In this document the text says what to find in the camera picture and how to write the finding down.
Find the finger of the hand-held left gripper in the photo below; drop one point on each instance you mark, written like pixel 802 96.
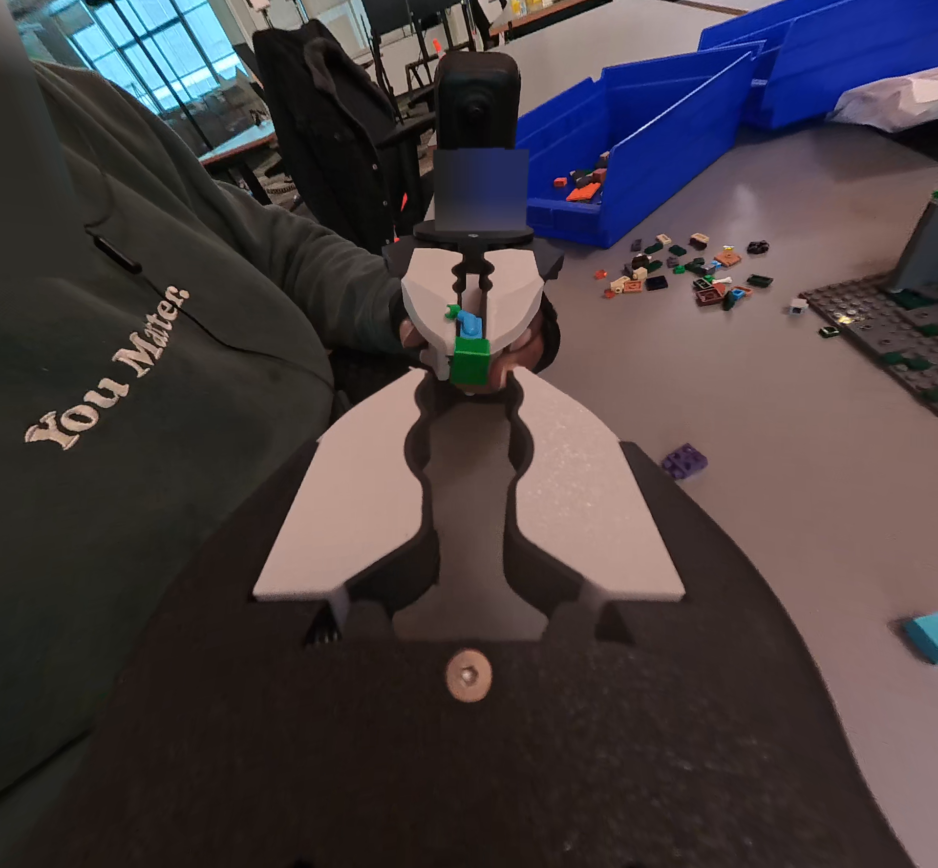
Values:
pixel 429 289
pixel 517 289

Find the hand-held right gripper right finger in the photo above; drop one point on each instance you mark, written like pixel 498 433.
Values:
pixel 586 516

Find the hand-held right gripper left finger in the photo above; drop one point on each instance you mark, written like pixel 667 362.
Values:
pixel 344 516

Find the green toy figure head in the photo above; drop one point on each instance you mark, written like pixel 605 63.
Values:
pixel 470 362

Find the purple toy figure legs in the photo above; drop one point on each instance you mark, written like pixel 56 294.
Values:
pixel 685 459

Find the cyan toy helmet brick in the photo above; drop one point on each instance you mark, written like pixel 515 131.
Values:
pixel 925 637

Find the grey desk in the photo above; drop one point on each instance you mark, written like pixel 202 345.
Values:
pixel 733 384

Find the person's left hand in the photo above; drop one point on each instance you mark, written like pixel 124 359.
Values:
pixel 524 348

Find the heap of mixed toy plates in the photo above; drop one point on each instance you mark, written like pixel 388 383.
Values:
pixel 582 183

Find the wooden side table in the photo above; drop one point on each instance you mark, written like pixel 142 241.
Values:
pixel 564 0

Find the scattered small toy bricks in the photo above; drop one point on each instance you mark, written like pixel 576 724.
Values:
pixel 689 271

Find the person's green hoodie torso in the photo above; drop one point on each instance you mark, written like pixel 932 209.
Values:
pixel 110 296

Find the grey toy baseplate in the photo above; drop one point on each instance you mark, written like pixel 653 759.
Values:
pixel 865 318

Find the white paper bag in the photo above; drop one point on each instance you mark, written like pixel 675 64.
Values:
pixel 894 102

